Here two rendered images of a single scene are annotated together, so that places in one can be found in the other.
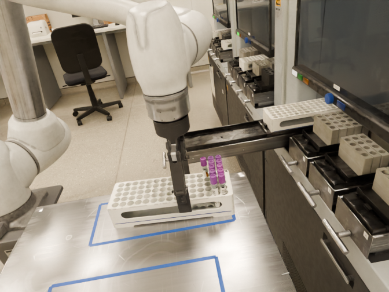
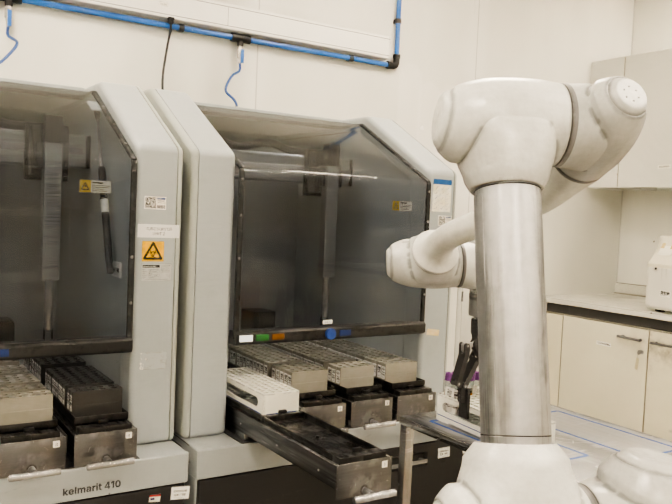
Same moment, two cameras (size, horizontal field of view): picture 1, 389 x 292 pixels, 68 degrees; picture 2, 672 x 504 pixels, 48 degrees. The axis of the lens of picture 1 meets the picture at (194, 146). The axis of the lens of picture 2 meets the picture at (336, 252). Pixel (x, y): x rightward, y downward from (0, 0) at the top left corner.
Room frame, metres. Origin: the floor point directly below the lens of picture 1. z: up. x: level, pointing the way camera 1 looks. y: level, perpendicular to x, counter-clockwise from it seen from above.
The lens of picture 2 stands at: (1.73, 1.31, 1.30)
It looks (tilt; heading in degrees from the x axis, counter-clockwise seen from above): 3 degrees down; 239
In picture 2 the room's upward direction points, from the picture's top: 3 degrees clockwise
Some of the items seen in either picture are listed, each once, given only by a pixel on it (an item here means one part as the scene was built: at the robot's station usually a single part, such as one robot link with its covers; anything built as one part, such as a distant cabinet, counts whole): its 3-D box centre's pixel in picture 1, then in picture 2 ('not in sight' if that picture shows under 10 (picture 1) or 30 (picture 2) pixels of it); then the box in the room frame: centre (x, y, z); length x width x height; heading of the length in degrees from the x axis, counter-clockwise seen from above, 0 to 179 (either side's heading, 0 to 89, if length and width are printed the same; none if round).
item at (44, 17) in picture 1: (38, 24); not in sight; (4.25, 1.79, 1.01); 0.26 x 0.13 x 0.22; 92
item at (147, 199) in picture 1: (172, 197); (492, 420); (0.56, 0.07, 0.85); 0.30 x 0.10 x 0.06; 87
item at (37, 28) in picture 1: (37, 28); not in sight; (4.03, 1.72, 0.99); 0.29 x 0.20 x 0.17; 10
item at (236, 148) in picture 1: (258, 135); (287, 431); (0.91, -0.24, 0.78); 0.73 x 0.14 x 0.09; 92
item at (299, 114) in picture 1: (307, 114); (254, 391); (0.91, -0.42, 0.83); 0.30 x 0.10 x 0.06; 92
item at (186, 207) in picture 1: (183, 200); not in sight; (0.50, 0.04, 0.89); 0.03 x 0.01 x 0.07; 87
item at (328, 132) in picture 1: (325, 130); (307, 381); (0.76, -0.41, 0.85); 0.12 x 0.02 x 0.06; 2
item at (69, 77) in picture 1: (85, 72); not in sight; (3.32, 1.09, 0.52); 0.64 x 0.60 x 1.05; 22
